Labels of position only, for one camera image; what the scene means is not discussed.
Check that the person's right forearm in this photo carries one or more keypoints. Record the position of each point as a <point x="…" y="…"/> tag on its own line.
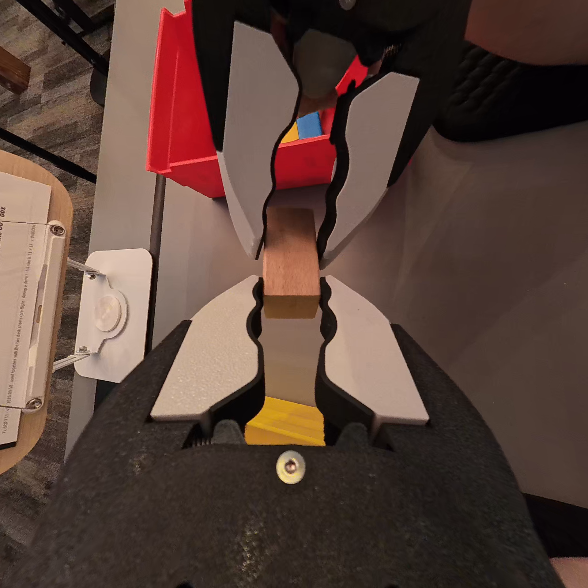
<point x="528" y="27"/>

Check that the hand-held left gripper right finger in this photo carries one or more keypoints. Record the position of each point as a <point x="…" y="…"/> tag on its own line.
<point x="372" y="367"/>

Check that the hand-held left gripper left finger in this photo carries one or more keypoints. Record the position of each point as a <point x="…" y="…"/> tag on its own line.
<point x="211" y="363"/>

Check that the wooden beam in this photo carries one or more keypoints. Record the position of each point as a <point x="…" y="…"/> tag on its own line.
<point x="13" y="69"/>

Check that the black mesh pad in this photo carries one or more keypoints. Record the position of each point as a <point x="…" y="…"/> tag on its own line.
<point x="505" y="101"/>

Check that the blue rectangular wooden block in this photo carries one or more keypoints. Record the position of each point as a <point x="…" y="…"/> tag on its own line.
<point x="308" y="125"/>

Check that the red plastic bin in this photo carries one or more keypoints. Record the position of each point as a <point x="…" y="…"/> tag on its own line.
<point x="183" y="138"/>

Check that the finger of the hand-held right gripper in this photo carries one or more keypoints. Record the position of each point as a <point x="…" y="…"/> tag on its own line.
<point x="372" y="151"/>
<point x="250" y="138"/>

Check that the black metal frame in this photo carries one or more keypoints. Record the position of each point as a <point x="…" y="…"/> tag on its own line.
<point x="46" y="154"/>

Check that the white paper holder bar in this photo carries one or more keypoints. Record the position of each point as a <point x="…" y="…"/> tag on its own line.
<point x="50" y="294"/>

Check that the yellow plastic bin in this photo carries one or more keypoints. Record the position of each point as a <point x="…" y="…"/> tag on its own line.
<point x="285" y="422"/>

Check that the natural wooden block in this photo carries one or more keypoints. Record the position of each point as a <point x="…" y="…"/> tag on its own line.
<point x="291" y="257"/>

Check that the clear stand bracket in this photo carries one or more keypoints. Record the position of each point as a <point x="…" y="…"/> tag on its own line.
<point x="108" y="312"/>

